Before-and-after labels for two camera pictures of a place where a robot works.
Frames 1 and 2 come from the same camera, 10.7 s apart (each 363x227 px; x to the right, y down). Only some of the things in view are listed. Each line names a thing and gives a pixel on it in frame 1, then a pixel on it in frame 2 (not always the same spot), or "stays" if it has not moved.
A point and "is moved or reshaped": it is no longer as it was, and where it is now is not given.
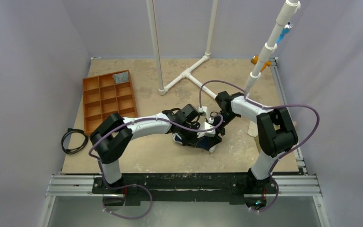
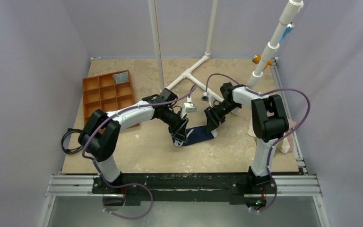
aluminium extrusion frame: [298, 185] stays
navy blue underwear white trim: [203, 142] is moved or reshaped
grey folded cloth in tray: [121, 77] stays
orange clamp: [254, 59] stays
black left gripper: [190, 142] to [178, 130]
